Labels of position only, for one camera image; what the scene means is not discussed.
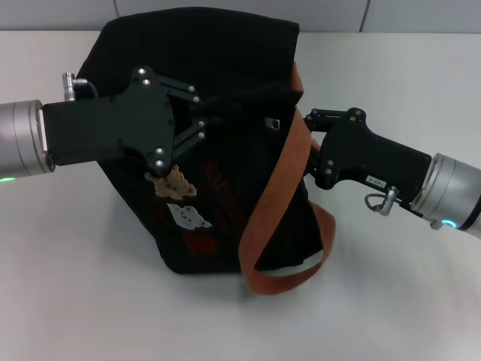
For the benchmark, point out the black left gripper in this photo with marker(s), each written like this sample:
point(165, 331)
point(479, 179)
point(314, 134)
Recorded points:
point(105, 128)

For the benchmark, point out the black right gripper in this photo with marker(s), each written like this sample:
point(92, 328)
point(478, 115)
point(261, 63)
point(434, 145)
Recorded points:
point(360, 154)

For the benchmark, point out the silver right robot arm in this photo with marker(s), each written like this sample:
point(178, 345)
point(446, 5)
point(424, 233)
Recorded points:
point(451, 188)

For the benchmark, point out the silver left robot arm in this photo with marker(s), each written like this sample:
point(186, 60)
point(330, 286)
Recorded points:
point(19, 139)

